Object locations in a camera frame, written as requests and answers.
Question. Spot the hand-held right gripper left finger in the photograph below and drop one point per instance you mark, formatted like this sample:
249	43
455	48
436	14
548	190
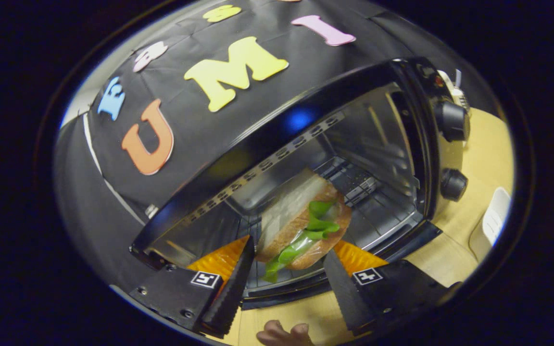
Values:
231	298

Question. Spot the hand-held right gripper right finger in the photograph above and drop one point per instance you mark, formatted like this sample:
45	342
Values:
344	298

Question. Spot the lettuce bread sandwich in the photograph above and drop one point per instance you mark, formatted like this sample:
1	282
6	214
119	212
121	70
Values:
296	226

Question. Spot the black electric oven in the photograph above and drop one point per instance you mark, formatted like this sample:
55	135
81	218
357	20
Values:
258	139

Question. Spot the white square plate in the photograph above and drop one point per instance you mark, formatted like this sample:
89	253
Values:
493	221

